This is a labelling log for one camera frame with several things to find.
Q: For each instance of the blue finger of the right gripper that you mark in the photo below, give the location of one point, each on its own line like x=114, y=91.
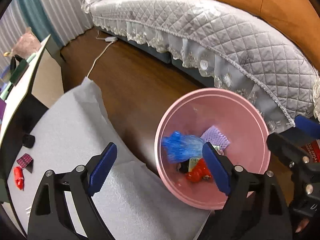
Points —
x=308, y=126

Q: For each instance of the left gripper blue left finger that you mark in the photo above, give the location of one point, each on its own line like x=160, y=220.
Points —
x=99, y=167

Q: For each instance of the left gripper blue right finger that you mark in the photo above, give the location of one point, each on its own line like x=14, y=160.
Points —
x=215, y=164

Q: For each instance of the orange plastic bag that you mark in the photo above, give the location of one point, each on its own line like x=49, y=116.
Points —
x=199, y=172

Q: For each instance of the purple foam net sleeve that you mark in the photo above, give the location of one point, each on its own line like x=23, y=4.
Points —
x=218, y=140

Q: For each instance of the blue plastic shoe cover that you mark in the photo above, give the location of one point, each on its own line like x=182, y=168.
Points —
x=180, y=148

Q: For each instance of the black pink patterned wrapper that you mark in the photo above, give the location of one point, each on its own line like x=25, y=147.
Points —
x=26, y=162

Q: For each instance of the red plastic wrapper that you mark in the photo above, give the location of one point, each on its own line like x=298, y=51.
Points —
x=18, y=177

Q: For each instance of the green snack bag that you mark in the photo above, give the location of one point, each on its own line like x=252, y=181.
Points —
x=192, y=163

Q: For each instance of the clear plastic film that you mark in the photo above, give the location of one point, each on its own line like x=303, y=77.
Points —
x=28, y=210

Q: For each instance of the pink plastic trash bin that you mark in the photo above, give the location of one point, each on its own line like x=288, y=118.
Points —
x=237, y=119

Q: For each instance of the person's right hand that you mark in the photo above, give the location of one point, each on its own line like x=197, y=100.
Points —
x=302, y=225

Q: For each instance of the red cardboard box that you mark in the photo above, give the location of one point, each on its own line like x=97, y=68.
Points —
x=313, y=149

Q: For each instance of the white marble coffee table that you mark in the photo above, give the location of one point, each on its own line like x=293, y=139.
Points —
x=42, y=80

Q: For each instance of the grey quilted sofa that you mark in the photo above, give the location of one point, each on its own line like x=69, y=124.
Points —
x=236, y=50

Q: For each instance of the near orange cushion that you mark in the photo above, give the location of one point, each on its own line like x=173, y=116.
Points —
x=296, y=19

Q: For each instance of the pink woven basket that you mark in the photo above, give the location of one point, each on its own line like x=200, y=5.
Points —
x=26, y=45

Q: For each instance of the teal curtain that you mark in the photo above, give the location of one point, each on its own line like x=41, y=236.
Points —
x=36, y=18

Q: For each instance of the grey curtains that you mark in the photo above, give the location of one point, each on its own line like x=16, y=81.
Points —
x=67, y=18

